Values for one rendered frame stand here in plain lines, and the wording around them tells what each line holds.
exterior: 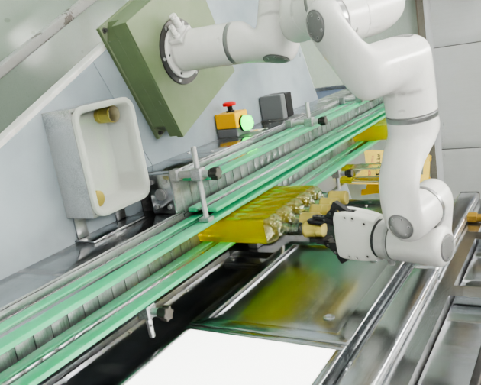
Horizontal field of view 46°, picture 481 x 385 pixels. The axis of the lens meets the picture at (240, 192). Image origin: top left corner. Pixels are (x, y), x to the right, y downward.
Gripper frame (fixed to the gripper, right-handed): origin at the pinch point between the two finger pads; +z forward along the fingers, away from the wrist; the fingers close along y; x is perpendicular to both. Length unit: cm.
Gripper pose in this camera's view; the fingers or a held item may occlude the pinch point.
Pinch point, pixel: (319, 229)
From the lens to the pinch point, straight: 121.9
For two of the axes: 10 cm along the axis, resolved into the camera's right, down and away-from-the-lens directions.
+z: -6.9, -0.7, 7.2
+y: -1.7, -9.5, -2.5
